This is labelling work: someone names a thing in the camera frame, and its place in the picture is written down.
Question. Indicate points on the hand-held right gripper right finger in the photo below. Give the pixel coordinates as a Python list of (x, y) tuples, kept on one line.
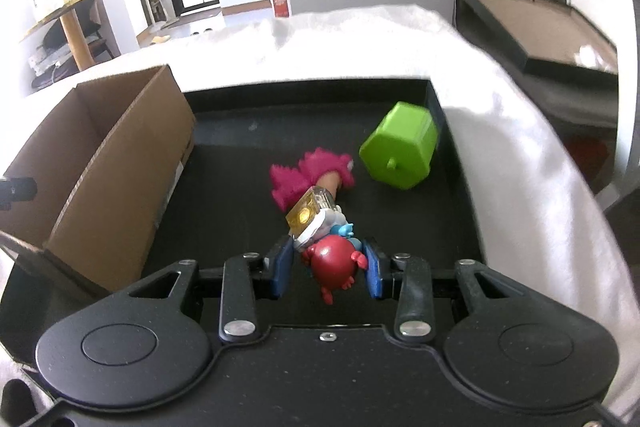
[(375, 276)]

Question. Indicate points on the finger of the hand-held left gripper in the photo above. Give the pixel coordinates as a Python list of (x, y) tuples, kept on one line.
[(17, 192)]

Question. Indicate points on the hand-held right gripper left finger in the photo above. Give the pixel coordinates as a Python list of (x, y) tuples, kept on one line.
[(280, 268)]

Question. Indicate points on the red figure toy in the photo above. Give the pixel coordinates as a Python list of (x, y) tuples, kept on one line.
[(332, 257)]

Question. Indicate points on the pink-haired troll doll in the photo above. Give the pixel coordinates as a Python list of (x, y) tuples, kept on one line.
[(295, 179)]

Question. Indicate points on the brown cardboard box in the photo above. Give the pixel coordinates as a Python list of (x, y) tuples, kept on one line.
[(115, 207)]

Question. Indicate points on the black tray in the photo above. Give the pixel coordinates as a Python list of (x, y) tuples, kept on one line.
[(250, 167)]

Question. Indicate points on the green hexagonal toy cup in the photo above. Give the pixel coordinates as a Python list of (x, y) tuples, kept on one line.
[(400, 147)]

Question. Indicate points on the black chair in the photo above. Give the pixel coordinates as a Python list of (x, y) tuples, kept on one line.
[(65, 32)]

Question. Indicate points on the yellow table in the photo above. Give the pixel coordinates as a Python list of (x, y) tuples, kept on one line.
[(75, 27)]

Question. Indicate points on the white blanket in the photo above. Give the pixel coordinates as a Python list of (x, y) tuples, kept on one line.
[(525, 167)]

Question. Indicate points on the white low cabinet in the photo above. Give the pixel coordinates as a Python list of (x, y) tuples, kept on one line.
[(125, 17)]

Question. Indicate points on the yellow slipper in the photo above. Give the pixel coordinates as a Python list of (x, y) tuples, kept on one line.
[(160, 39)]

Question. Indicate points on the black picture frame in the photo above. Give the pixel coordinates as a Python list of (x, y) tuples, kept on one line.
[(545, 32)]

